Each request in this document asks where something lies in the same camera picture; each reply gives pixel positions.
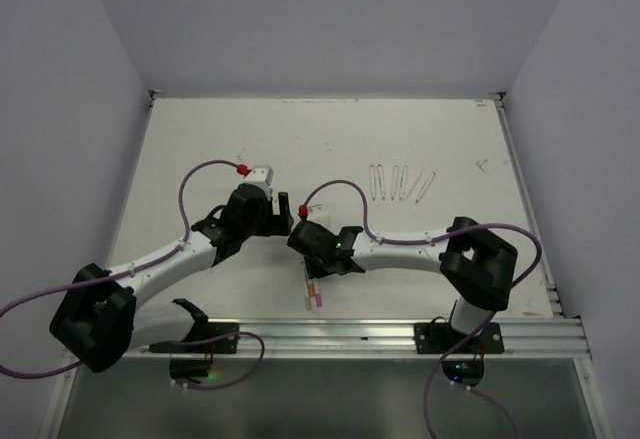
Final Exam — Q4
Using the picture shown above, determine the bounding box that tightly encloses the light blue pen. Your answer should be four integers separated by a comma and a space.
368, 164, 377, 201

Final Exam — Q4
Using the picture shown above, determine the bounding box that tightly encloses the grey pen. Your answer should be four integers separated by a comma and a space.
390, 165, 400, 200

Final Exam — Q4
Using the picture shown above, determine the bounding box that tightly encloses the pink cap pen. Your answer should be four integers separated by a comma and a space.
415, 171, 436, 203

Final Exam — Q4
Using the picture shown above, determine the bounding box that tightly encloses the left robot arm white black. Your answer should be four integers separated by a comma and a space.
49, 183, 293, 372

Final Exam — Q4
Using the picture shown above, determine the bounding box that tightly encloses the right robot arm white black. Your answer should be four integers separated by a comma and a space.
287, 217, 518, 352

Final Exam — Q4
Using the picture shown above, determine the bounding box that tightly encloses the peach cap pen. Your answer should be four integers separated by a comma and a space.
302, 266, 313, 312

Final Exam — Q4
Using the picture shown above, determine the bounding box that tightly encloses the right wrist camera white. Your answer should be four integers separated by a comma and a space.
307, 204, 330, 223

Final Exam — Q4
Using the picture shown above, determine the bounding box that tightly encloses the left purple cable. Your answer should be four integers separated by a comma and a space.
0, 158, 266, 391

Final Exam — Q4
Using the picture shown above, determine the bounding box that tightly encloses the purple cable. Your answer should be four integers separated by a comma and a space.
298, 180, 544, 439
0, 158, 266, 391

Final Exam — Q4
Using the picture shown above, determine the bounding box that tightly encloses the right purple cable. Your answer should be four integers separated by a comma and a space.
298, 180, 544, 439

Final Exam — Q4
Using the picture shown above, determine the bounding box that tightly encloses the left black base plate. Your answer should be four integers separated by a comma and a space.
149, 322, 239, 358

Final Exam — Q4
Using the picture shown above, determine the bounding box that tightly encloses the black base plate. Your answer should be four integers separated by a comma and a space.
149, 322, 239, 358
413, 316, 505, 355

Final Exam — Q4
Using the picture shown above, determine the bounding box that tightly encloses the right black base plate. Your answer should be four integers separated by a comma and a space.
413, 316, 505, 355

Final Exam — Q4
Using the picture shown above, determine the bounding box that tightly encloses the aluminium mounting rail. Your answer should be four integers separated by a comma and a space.
119, 313, 590, 360

